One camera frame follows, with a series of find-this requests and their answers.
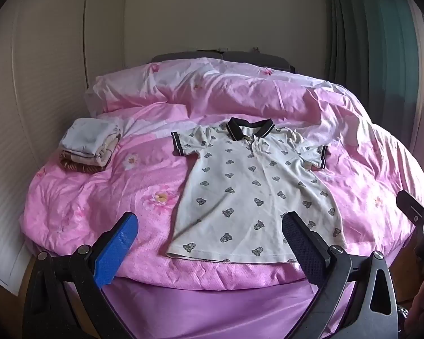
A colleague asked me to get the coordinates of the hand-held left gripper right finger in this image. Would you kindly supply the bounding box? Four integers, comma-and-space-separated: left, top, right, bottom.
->
282, 212, 400, 339

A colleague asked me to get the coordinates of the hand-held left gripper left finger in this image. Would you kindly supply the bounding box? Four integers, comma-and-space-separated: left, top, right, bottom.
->
23, 212, 139, 339

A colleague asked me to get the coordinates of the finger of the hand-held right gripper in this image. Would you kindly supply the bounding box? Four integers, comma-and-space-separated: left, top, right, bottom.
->
396, 184, 424, 228

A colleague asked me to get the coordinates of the white printed polo shirt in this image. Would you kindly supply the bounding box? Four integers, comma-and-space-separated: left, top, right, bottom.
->
166, 117, 347, 265

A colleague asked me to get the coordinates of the folded brown patterned garment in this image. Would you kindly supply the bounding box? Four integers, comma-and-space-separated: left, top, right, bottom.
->
59, 150, 107, 174

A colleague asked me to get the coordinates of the purple bed sheet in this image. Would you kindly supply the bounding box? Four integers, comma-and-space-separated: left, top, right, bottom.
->
101, 275, 345, 339

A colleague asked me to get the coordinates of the folded pale blue garment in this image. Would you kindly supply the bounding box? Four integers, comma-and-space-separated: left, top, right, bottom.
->
60, 118, 120, 157

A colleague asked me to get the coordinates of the pink floral duvet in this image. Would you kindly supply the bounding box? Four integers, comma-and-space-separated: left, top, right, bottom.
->
19, 60, 424, 292

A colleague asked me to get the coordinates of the green curtain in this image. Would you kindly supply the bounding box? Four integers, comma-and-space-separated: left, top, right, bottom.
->
321, 0, 424, 144

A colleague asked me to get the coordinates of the white wardrobe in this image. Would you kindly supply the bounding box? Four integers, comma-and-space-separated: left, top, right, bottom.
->
0, 0, 128, 296

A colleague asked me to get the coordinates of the grey headboard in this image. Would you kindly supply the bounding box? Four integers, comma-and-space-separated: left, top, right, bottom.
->
151, 51, 297, 74

